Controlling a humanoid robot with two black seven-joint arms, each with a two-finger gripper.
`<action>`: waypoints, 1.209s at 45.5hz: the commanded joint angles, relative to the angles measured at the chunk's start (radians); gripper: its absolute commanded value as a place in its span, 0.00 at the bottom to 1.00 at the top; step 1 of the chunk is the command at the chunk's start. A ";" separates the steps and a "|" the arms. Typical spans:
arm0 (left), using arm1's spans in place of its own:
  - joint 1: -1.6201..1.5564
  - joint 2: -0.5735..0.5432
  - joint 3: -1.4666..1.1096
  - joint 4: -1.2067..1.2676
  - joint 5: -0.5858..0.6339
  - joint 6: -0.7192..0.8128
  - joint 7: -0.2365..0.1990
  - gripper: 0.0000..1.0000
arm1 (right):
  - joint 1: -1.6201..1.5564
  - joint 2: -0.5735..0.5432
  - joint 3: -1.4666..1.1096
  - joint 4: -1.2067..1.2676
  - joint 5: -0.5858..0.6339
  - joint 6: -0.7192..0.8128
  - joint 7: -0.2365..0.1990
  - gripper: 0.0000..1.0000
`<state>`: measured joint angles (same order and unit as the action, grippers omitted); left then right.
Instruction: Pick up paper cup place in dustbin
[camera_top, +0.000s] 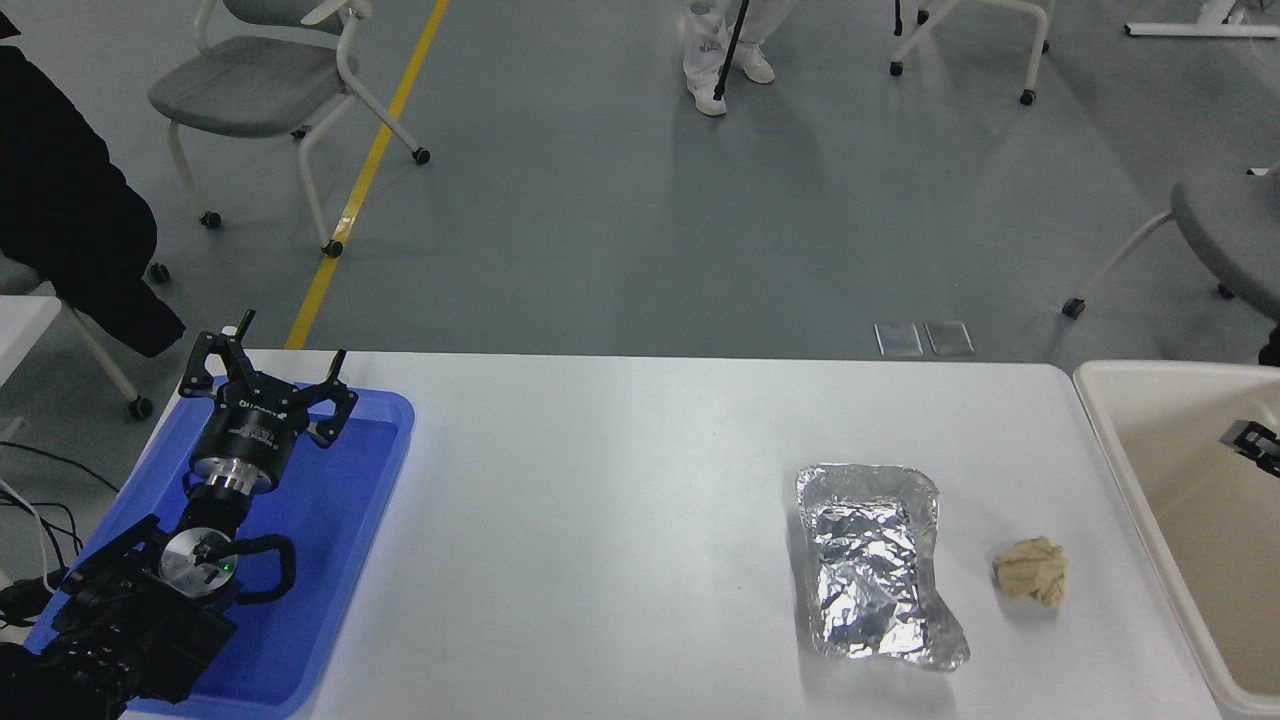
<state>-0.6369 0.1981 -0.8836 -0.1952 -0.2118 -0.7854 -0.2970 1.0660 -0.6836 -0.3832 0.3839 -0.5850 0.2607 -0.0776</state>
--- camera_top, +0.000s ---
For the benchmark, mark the white desk foot bar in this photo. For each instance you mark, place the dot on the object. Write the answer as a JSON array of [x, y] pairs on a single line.
[[1200, 29]]

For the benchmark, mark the thin black pole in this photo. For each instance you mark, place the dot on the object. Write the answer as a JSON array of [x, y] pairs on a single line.
[[733, 45]]

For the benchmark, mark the crumpled silver foil tray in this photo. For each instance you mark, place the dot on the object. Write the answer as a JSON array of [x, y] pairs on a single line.
[[870, 570]]

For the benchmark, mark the blue plastic tray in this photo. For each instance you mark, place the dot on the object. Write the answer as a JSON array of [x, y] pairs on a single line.
[[340, 520]]

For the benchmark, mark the person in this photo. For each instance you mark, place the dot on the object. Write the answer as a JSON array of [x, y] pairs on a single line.
[[703, 50], [60, 200]]

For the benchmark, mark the white frame wheeled chair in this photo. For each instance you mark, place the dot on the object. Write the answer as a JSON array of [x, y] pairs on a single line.
[[1030, 50]]

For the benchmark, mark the crumpled tan paper ball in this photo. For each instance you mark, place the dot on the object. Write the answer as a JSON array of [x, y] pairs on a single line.
[[1030, 570]]

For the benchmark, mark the small white side table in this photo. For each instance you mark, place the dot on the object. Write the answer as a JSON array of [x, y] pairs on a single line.
[[22, 325]]

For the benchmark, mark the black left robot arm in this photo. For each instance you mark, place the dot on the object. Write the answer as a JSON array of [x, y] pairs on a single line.
[[130, 620]]

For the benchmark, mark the white leg wheeled chair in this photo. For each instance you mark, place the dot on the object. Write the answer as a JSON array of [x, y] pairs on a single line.
[[100, 360]]

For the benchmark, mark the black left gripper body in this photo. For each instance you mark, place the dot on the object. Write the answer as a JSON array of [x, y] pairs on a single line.
[[255, 425]]

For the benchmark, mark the large pale plastic bin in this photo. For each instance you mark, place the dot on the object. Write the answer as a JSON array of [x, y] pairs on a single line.
[[1170, 440]]

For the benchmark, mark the black rounded object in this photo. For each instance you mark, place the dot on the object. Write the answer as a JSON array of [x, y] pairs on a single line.
[[1271, 348]]

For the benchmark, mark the grey seat white frame chair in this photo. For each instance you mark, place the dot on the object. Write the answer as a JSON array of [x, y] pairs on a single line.
[[250, 85], [1235, 230]]

